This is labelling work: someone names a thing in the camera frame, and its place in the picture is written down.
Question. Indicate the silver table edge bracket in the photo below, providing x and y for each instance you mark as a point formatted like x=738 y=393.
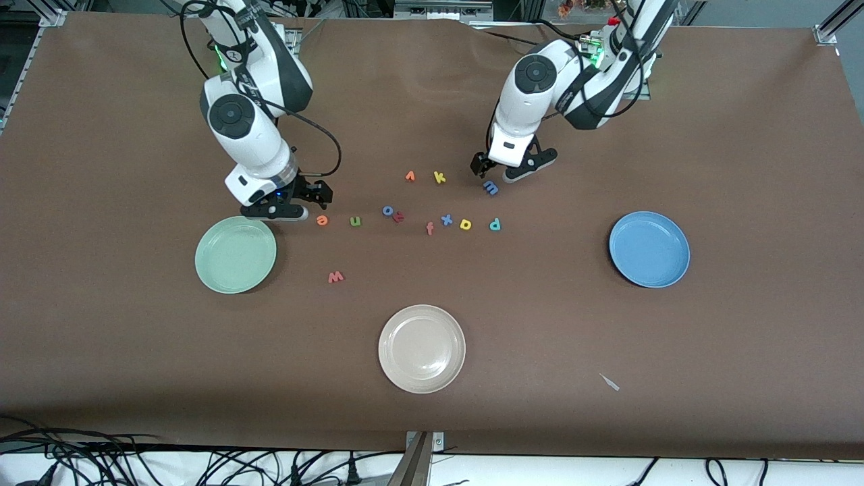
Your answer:
x=439 y=442

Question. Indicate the black power plug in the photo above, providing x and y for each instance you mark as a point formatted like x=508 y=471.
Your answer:
x=295 y=474
x=352 y=472

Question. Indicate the blue plate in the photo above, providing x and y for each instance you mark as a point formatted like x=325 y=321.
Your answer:
x=649 y=249

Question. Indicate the small orange object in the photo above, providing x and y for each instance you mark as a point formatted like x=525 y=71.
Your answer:
x=565 y=8

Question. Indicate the green plate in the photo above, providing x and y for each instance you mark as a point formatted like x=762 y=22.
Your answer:
x=235 y=254

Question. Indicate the blue foam letter m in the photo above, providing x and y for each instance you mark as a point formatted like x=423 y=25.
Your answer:
x=491 y=187

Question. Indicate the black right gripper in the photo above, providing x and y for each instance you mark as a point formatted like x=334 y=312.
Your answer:
x=308 y=190

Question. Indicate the aluminium frame profile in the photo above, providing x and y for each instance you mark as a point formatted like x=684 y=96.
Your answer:
x=54 y=18
x=829 y=30

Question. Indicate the beige plate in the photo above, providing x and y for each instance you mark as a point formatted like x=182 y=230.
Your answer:
x=422 y=349

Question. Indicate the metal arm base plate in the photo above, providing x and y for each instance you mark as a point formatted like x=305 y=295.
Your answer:
x=646 y=94
x=294 y=37

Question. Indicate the grey metal box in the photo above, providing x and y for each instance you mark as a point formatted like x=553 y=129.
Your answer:
x=442 y=8

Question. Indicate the grey camera pole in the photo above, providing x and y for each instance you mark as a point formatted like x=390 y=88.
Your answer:
x=412 y=466

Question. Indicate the small grey tape scrap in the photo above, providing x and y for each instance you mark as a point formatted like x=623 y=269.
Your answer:
x=609 y=382

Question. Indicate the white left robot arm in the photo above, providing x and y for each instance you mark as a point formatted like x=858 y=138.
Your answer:
x=533 y=108

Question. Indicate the pink foam letter w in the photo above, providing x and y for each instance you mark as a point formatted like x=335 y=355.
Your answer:
x=335 y=278

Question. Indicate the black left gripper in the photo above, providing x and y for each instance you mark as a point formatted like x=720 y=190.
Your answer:
x=480 y=164

